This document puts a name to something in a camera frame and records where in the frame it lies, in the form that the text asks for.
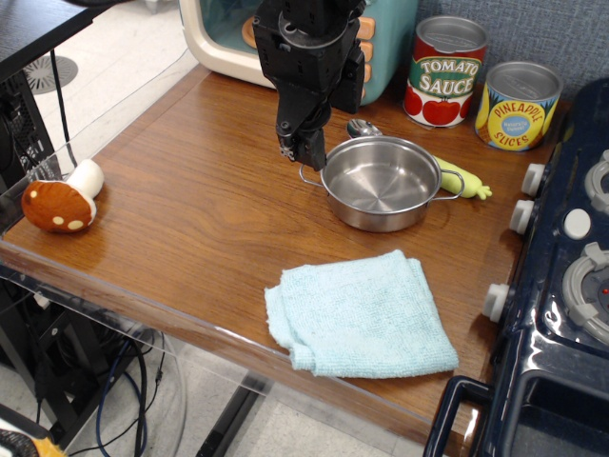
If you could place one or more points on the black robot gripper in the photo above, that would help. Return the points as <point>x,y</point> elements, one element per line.
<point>312,56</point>

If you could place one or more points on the light blue cloth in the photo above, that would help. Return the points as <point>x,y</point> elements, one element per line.
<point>373,318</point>

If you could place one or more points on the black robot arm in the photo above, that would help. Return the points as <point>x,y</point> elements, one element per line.
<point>310,53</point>

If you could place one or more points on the stainless steel pot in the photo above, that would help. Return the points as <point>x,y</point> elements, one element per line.
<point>378,183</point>

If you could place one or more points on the metal spoon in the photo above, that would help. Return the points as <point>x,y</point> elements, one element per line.
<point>357,128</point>

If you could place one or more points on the teal toy microwave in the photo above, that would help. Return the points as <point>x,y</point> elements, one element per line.
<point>219,34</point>

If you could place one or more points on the yellow-green toy vegetable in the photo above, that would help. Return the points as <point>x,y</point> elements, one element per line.
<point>459,182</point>

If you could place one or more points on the tomato sauce can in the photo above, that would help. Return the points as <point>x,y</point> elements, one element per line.
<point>446,62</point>

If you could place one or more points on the pineapple slices can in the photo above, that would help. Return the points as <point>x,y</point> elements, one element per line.
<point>517,105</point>

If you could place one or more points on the white stove knob middle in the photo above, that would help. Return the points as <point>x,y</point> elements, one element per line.
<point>521,216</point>

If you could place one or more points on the white stove knob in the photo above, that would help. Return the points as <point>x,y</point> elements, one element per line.
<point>521,216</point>
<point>532,179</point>
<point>494,302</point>

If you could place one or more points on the white stove knob upper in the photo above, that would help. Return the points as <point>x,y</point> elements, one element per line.
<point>532,179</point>

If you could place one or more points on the brown plush mushroom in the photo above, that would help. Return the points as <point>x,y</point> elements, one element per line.
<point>64,206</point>

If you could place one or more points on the white stove knob lower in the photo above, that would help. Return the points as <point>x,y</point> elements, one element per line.
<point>494,302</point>

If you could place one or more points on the dark blue toy stove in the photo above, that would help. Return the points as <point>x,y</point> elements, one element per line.
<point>548,395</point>

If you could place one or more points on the black desk frame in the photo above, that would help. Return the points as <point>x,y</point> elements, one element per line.
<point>29,30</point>

